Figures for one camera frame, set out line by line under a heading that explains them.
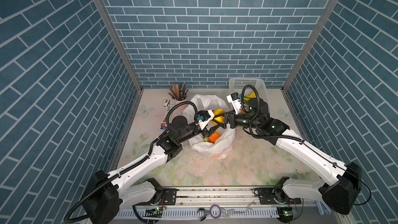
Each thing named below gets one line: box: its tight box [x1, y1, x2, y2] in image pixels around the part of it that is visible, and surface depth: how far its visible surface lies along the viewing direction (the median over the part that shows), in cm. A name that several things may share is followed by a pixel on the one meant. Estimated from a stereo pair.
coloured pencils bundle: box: [167, 82, 190, 101], surface depth 102 cm
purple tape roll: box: [209, 203, 222, 219], surface depth 72 cm
